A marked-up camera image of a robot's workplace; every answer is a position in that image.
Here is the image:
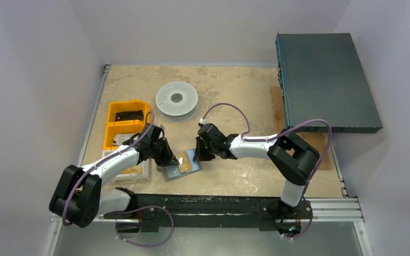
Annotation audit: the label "gold mirror stripe card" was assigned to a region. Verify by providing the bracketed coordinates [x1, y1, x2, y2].
[176, 151, 193, 173]

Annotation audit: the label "grey card holder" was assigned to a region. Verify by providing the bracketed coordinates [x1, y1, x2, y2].
[156, 149, 202, 181]

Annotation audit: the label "white filament spool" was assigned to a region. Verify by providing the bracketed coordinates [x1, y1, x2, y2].
[155, 81, 199, 123]

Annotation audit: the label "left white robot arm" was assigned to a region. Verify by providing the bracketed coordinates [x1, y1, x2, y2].
[49, 124, 179, 228]

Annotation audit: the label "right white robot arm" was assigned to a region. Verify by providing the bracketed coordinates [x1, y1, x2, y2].
[194, 123, 321, 207]

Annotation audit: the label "gold card in bin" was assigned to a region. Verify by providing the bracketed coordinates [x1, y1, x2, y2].
[127, 165, 144, 175]

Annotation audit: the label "white cards in yellow bin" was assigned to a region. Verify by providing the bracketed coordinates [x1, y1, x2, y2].
[112, 133, 136, 147]

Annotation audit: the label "yellow plastic bin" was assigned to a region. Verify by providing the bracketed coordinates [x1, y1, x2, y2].
[102, 100, 151, 150]

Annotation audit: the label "clear plastic bin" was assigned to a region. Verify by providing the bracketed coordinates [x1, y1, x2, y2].
[97, 149, 149, 183]

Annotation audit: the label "black item in bin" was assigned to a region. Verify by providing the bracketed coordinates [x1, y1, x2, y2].
[115, 110, 145, 122]

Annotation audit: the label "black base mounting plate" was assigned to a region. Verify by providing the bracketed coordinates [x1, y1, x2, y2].
[104, 193, 313, 235]

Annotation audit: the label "brown wooden board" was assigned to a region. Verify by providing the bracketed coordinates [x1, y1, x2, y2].
[270, 86, 333, 170]

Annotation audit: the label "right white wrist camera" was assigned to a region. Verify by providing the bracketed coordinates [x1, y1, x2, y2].
[198, 118, 208, 126]

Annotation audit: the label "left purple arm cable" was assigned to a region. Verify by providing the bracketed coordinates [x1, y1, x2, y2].
[61, 111, 155, 227]

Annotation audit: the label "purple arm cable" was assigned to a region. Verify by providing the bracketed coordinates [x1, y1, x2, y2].
[61, 111, 155, 227]
[198, 103, 333, 197]

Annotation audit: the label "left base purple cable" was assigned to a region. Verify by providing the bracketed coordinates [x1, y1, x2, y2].
[115, 207, 175, 249]

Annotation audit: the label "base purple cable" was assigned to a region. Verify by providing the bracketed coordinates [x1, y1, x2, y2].
[281, 199, 314, 241]
[115, 207, 175, 249]

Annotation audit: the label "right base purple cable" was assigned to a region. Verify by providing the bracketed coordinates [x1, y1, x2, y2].
[281, 199, 314, 241]

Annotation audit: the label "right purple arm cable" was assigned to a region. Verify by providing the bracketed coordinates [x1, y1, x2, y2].
[198, 103, 333, 197]

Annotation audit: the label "dark grey network switch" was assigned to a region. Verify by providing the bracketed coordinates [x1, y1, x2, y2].
[275, 33, 383, 134]

